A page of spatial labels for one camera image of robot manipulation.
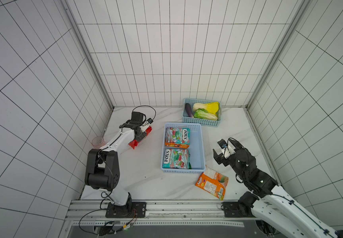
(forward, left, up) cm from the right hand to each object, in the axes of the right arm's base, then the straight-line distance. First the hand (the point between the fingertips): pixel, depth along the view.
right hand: (218, 143), depth 75 cm
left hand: (+11, +49, -10) cm, 51 cm away
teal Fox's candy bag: (+12, +21, -14) cm, 28 cm away
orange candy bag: (+8, +19, -17) cm, 27 cm away
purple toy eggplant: (+39, +14, -16) cm, 44 cm away
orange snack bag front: (-14, +1, -18) cm, 23 cm away
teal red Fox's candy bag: (-3, +21, -13) cm, 25 cm away
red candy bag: (+4, +47, -10) cm, 48 cm away
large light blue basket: (+7, +9, -19) cm, 23 cm away
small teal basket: (+27, +14, -14) cm, 34 cm away
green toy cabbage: (+32, +4, -13) cm, 35 cm away
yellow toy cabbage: (+38, -3, -12) cm, 40 cm away
